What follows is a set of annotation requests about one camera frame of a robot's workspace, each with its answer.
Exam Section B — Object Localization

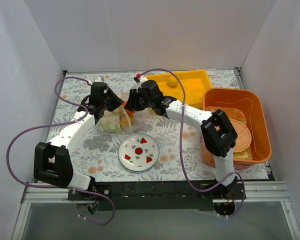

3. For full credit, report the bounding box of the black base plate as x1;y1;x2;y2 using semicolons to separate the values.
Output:
67;180;245;211

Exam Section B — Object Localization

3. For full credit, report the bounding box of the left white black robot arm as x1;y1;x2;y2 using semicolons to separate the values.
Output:
33;81;123;200

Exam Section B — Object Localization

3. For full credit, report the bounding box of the round woven bamboo basket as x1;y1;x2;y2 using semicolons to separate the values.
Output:
230;119;252;153

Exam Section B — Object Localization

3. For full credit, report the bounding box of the green bamboo placemat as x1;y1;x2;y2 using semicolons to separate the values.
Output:
234;120;253;160

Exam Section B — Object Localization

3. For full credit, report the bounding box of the clear zip top bag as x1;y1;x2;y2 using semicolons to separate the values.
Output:
97;92;146;133

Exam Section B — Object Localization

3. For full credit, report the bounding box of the yellow plastic tray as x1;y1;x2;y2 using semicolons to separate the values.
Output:
146;69;213;110

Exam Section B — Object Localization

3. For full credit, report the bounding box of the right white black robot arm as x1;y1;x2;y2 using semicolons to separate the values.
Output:
124;77;238;199

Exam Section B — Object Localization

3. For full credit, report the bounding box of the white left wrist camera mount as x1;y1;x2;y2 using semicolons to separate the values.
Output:
88;76;107;87

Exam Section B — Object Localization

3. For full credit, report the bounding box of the smooth fake yellow lemon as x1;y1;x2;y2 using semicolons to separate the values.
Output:
167;76;179;88

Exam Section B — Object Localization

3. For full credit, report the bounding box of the wrinkled fake yellow lemon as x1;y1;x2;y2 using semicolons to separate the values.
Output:
119;115;134;128

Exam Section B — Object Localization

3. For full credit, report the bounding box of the watermelon pattern ceramic plate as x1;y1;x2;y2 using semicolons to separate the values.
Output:
117;133;160;172

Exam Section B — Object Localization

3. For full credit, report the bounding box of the orange plastic tub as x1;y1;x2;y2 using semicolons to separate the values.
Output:
203;88;272;170

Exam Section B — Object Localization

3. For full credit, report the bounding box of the fake orange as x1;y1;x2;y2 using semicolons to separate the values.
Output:
123;100;136;116

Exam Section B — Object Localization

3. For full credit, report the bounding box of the aluminium frame rail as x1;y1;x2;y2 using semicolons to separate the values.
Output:
22;81;300;240

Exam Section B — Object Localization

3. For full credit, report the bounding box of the floral pattern table mat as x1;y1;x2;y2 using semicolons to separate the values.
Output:
37;68;270;183

